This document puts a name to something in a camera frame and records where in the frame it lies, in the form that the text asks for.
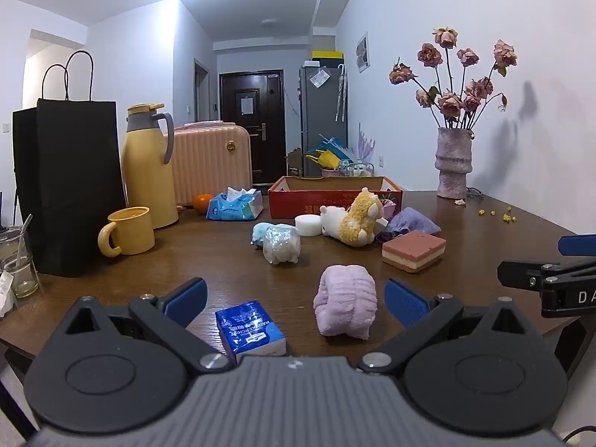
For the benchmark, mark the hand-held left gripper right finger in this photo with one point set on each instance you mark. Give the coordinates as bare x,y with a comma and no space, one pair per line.
405,303

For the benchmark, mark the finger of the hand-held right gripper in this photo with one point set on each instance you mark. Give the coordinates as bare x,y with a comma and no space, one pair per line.
519,274
577,245

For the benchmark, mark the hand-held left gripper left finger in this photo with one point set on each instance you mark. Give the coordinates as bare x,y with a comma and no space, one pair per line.
186,299

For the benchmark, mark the pink layered sponge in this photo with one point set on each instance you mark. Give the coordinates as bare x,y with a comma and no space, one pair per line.
414,249

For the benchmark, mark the lilac towel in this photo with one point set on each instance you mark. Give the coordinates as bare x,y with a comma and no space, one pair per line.
344,300

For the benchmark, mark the purple knitted cloth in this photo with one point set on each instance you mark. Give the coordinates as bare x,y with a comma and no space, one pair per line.
414,221

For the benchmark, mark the plastic plush toy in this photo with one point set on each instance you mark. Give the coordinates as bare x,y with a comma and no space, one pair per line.
281,247

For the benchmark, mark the red cardboard box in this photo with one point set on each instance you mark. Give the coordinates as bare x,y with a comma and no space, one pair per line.
298,202

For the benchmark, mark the scattered yellow flower bits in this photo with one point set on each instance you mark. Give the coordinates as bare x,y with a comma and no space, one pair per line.
507,217

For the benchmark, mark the blue tissue packet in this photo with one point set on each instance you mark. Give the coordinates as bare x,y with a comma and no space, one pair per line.
249,328

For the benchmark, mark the yellow mug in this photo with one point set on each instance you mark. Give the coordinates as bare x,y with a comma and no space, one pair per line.
132,233

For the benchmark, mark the yellow alpaca plush toy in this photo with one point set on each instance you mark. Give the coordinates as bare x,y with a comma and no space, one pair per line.
361,219

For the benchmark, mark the orange fruit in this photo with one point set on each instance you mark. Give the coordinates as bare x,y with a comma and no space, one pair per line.
201,204

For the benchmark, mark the blue wet wipes pack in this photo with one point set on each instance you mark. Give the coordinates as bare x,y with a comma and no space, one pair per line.
233,209

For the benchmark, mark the white plush toy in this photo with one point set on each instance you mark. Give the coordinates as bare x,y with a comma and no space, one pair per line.
331,219

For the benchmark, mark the white round sponge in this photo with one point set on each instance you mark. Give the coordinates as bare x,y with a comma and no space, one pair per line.
308,225

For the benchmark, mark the pink textured vase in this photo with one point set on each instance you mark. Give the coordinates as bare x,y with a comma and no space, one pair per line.
454,163

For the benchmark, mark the yellow thermos jug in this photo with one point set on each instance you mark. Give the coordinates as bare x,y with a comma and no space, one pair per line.
146,172

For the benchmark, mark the pink ribbed suitcase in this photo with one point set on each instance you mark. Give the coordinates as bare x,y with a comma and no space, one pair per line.
209,167

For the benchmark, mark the pink bucket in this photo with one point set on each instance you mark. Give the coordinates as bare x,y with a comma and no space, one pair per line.
330,172

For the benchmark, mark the black paper bag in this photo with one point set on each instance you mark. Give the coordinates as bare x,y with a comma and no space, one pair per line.
70,186

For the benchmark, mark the yellow plastic bag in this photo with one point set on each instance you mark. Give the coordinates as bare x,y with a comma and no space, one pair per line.
326,159

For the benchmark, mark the glass jar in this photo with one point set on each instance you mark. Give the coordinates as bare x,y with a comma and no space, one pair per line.
21,270

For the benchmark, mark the blue folded bag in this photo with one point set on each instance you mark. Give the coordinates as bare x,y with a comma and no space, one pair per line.
337,146

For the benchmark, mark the dark brown entrance door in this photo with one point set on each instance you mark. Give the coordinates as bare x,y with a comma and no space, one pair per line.
251,139

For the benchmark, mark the brown floor cardboard box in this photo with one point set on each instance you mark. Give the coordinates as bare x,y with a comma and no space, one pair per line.
294,163

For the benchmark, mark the metal spoon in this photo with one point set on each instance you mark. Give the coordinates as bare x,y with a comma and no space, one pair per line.
23,237

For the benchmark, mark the bunch of dried roses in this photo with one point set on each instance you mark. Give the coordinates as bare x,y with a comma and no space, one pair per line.
449,102

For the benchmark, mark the grey refrigerator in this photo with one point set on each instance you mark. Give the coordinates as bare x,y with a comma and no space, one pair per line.
321,116

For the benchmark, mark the grey framed interior door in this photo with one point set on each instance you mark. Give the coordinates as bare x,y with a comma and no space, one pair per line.
201,93

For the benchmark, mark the folded white umbrella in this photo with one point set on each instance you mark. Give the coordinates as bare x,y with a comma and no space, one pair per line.
342,93

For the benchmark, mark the clear plastic bag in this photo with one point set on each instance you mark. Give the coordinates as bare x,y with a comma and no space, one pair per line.
319,78

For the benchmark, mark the yellow and black box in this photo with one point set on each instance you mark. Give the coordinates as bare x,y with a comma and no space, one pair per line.
327,56

